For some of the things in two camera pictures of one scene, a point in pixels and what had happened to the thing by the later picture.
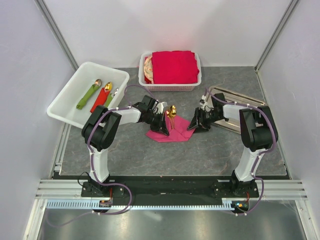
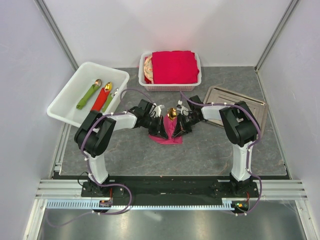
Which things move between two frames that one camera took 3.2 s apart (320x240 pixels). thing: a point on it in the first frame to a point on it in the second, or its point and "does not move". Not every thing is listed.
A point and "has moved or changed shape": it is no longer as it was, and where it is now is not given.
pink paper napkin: (179, 133) has moved or changed shape
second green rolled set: (110, 97) does not move
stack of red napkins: (178, 67) does not move
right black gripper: (203, 126) to (179, 128)
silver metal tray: (236, 98) does not move
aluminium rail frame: (284, 190) does not move
